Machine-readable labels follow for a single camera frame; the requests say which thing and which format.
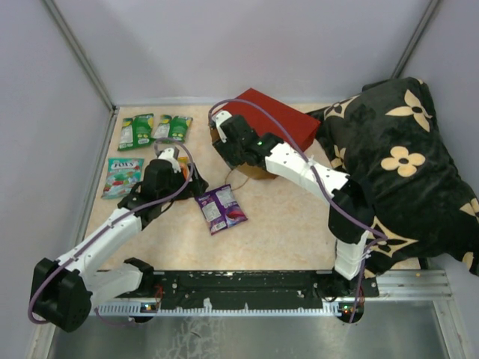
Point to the orange candy bag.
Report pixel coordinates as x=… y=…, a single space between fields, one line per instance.
x=184 y=165

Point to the white toothed cable rail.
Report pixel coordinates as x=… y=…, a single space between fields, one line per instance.
x=145 y=309

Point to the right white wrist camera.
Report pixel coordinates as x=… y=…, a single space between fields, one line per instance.
x=219 y=118

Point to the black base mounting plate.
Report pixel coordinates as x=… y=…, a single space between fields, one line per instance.
x=258 y=289

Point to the green yellow snack bag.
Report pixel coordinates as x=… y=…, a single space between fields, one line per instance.
x=136 y=132
x=175 y=127

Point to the black floral pillow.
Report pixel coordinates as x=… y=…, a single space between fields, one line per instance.
x=388 y=135

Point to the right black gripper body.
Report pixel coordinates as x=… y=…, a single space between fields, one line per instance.
x=230 y=153

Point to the colourful candy bag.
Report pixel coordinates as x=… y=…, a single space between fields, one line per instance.
x=122 y=175

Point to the red brown paper bag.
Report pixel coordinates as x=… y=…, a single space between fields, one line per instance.
x=275 y=123

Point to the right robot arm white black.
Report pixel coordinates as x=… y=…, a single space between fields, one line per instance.
x=351 y=210

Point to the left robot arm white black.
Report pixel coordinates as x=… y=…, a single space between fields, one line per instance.
x=65 y=290

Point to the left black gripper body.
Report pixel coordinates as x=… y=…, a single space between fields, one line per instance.
x=176 y=182

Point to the purple candy bag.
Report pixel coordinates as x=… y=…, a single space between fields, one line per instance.
x=220 y=209

